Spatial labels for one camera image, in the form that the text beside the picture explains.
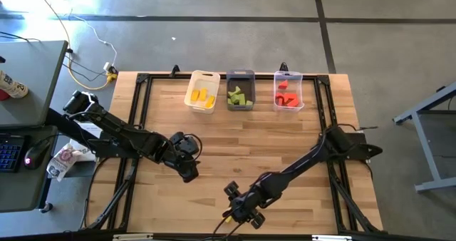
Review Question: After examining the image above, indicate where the clear plastic bin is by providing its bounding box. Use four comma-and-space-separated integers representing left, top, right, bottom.
273, 70, 305, 113

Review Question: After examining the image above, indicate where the white cable with adapter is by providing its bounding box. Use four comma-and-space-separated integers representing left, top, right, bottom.
69, 14, 118, 73

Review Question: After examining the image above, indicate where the grey metal table frame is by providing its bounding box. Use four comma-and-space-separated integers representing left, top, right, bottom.
393, 82, 456, 194

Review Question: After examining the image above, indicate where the black computer mouse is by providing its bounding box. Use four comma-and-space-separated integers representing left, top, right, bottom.
23, 140, 51, 170

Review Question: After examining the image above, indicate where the grey translucent plastic bin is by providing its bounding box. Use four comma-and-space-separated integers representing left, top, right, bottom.
225, 68, 257, 112

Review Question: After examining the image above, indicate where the black floor cable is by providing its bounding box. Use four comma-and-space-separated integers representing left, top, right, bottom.
62, 48, 108, 82

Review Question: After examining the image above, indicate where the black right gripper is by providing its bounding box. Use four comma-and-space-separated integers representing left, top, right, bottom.
223, 180, 266, 230

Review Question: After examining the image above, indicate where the white printed bottle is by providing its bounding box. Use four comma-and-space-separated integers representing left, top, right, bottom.
0, 69, 29, 100

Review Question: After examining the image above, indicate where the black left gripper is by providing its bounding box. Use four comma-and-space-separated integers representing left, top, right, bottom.
167, 150, 200, 184

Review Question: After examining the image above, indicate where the white plastic bin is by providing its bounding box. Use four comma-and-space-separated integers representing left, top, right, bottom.
183, 69, 221, 115

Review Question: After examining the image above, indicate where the dark grey desk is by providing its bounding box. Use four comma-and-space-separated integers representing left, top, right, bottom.
0, 125, 60, 214

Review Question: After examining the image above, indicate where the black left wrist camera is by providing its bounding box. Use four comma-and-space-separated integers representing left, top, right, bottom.
170, 131, 201, 155

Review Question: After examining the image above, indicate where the black backlit keyboard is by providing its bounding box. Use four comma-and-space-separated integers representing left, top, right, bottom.
0, 133, 26, 173

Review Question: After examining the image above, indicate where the silver metal bracket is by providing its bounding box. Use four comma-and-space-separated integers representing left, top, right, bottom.
311, 235, 353, 241
112, 233, 154, 241

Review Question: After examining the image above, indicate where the yellow cable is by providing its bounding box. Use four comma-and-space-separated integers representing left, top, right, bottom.
30, 0, 118, 92

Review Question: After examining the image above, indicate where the grey desk panel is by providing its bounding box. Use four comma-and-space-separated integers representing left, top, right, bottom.
0, 40, 69, 128

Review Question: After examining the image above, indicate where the white printed box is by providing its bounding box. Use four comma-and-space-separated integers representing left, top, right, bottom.
69, 121, 104, 163

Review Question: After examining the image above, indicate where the printed snack bag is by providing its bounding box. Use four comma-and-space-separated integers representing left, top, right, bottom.
46, 143, 81, 183

